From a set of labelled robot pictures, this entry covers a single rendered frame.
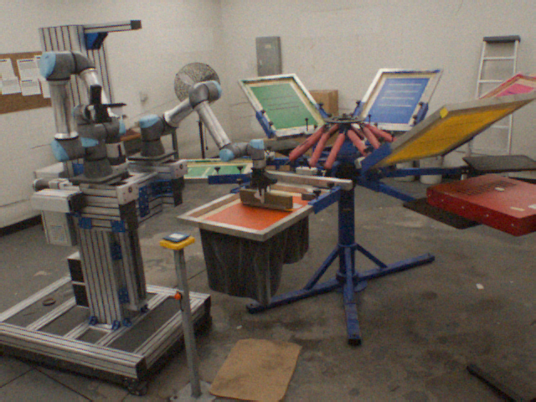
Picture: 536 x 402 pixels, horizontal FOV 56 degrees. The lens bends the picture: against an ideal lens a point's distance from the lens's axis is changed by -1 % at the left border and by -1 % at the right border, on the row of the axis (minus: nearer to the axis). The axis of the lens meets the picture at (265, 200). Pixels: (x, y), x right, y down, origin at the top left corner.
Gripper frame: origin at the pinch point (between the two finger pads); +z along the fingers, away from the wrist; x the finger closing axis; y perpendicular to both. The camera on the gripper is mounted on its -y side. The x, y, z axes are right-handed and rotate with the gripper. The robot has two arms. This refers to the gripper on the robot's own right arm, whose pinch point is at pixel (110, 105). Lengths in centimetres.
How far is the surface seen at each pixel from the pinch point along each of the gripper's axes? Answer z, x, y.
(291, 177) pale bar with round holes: -34, -130, 58
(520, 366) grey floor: 90, -180, 172
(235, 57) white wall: -454, -429, -53
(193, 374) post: -22, -32, 149
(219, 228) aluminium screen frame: -7, -51, 68
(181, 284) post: -18, -30, 94
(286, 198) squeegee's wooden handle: 0, -94, 61
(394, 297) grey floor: -11, -200, 161
